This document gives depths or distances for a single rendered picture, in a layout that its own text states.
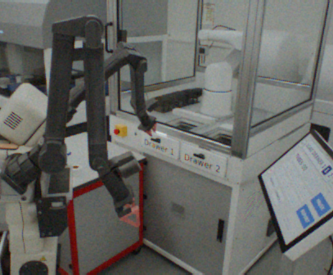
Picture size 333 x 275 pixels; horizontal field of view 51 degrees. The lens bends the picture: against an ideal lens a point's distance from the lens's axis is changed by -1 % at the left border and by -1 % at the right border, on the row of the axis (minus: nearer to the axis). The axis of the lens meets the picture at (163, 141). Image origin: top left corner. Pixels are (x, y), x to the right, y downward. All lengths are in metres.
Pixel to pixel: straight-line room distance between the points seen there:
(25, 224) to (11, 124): 0.39
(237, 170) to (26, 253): 1.05
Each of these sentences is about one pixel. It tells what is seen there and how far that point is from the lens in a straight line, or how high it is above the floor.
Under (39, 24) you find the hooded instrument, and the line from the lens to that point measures 2.44.
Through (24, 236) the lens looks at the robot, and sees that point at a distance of 1.36.
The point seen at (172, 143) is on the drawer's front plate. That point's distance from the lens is 2.01.
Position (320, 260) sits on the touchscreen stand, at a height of 0.80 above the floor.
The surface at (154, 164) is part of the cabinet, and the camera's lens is 2.21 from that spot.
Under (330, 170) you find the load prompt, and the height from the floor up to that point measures 1.16.
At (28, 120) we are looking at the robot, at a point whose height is 1.31.
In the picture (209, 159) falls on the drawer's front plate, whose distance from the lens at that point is 1.88.
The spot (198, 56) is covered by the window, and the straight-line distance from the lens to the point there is 1.83.
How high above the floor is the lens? 1.66
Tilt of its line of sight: 22 degrees down
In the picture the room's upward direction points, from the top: 2 degrees clockwise
